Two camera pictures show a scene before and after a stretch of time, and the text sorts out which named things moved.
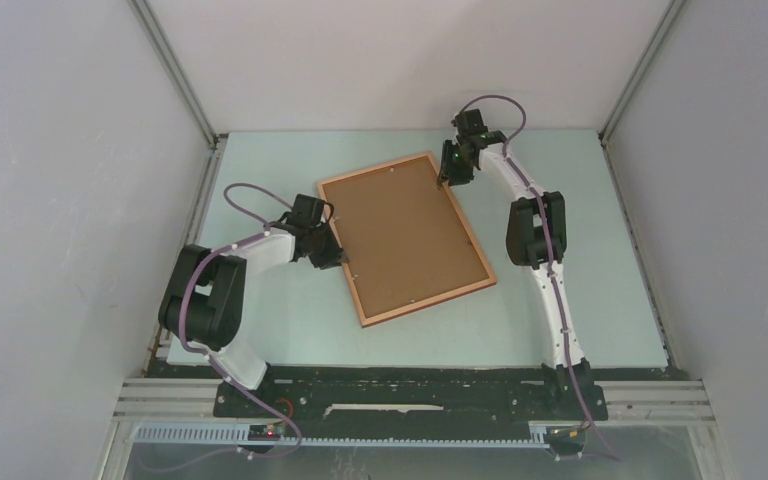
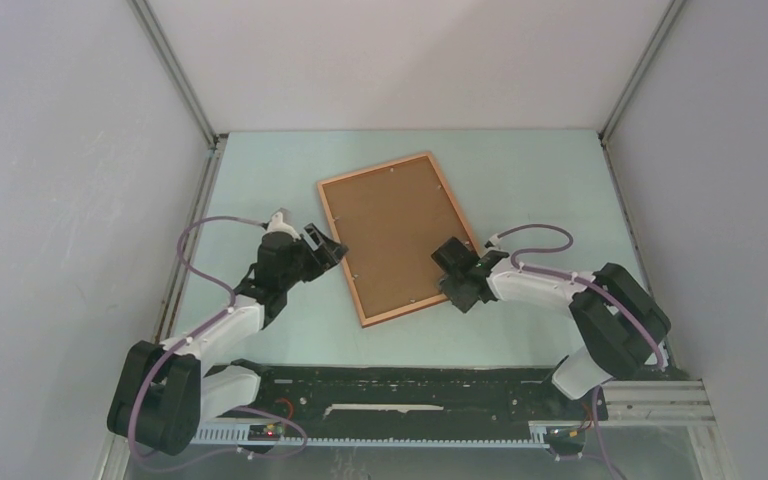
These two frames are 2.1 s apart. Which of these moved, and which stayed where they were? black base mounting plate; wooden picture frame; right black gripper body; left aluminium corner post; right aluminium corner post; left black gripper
Moved: right black gripper body; left black gripper
Stayed: right aluminium corner post; left aluminium corner post; wooden picture frame; black base mounting plate
